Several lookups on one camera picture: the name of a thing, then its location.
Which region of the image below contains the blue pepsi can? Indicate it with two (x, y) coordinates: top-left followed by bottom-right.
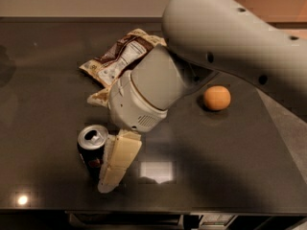
(77, 125), (108, 180)

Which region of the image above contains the dark shelf under table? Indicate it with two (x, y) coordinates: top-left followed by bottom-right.
(68, 212), (307, 230)

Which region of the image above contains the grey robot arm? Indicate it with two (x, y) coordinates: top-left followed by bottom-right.
(98, 0), (307, 193)

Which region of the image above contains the orange round fruit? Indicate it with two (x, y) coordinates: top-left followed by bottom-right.
(203, 85), (231, 111)

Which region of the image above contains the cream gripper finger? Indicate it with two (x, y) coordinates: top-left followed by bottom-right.
(98, 129), (142, 194)
(87, 88), (109, 107)

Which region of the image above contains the brown white snack bag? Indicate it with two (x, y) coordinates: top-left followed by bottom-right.
(79, 28), (168, 89)

